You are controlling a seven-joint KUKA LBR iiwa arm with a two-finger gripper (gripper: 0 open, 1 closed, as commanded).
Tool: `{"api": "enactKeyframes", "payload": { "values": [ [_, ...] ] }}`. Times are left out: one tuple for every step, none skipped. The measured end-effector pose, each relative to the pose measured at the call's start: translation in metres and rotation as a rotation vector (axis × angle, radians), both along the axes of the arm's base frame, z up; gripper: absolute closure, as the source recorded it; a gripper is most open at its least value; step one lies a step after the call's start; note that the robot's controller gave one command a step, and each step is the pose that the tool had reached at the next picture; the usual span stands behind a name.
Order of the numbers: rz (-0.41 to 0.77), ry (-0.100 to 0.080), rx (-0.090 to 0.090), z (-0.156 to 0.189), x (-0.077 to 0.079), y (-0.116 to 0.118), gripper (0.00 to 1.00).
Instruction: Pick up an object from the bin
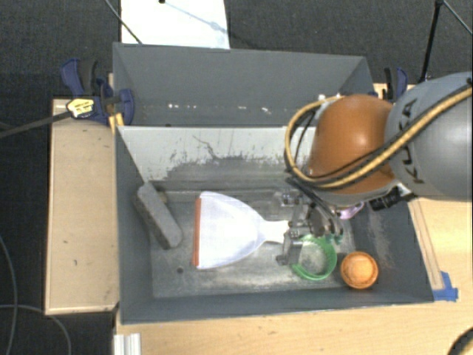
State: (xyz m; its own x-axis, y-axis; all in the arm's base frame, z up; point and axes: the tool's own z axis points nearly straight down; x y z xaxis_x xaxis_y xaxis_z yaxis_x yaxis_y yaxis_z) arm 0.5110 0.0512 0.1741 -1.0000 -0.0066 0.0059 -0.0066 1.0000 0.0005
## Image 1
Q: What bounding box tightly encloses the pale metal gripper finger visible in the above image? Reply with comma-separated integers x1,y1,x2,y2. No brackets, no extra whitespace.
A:
275,229,305,266
279,192,305,212

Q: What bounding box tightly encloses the pale purple plastic piece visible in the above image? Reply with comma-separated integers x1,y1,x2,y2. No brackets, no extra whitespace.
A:
338,203,365,221

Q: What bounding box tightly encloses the orange round cup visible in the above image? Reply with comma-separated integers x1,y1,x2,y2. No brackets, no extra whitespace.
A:
339,251,380,291

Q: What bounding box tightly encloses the white dustpan with orange edge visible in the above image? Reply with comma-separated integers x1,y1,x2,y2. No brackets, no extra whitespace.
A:
191,191,290,271

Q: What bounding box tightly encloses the grey metal bin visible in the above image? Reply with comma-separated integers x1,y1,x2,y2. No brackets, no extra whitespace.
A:
112,41,435,325

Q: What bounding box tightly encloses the grey flat block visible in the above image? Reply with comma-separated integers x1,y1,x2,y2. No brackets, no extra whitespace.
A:
132,182,184,251

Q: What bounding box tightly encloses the pale wood board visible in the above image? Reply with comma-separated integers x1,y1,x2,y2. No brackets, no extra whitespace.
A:
44,98,121,316

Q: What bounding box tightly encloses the clear green ring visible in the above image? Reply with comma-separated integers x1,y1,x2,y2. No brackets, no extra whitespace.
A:
289,233,338,282

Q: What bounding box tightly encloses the black cylinder on white bracket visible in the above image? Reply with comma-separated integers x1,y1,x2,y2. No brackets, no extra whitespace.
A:
370,184,415,212

